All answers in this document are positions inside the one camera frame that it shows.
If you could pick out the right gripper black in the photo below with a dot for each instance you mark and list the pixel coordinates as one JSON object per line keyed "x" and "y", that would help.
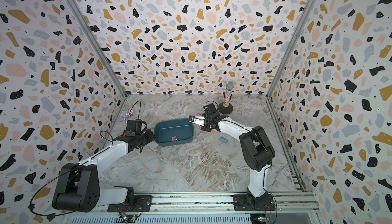
{"x": 204, "y": 129}

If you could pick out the aluminium frame corner post right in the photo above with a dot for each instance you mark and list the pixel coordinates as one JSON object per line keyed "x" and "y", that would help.
{"x": 300, "y": 26}

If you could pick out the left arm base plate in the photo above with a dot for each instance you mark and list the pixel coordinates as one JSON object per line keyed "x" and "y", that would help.
{"x": 138, "y": 203}

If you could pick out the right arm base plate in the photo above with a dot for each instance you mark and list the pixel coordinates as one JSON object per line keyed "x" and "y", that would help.
{"x": 247, "y": 202}

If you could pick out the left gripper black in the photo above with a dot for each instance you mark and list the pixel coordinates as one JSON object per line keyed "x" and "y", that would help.
{"x": 150, "y": 137}

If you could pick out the teal plastic storage box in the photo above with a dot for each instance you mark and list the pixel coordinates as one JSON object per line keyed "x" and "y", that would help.
{"x": 181, "y": 128}

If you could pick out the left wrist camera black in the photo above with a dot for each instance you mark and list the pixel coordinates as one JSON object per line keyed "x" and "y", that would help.
{"x": 135, "y": 128}

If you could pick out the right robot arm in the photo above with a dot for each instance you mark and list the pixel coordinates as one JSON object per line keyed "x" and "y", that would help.
{"x": 256, "y": 147}

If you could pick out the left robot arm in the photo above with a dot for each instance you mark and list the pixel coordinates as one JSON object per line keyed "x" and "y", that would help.
{"x": 78, "y": 184}

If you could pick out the purple bunny plush toy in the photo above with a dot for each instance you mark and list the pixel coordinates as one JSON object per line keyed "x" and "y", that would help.
{"x": 127, "y": 115}

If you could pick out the aluminium frame corner post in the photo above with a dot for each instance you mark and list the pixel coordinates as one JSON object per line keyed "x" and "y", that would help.
{"x": 300, "y": 26}
{"x": 95, "y": 45}

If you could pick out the aluminium frame corner post left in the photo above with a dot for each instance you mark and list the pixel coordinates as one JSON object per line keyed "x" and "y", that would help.
{"x": 95, "y": 45}

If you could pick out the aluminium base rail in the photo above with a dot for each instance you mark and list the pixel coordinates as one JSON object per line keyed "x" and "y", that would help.
{"x": 208, "y": 208}

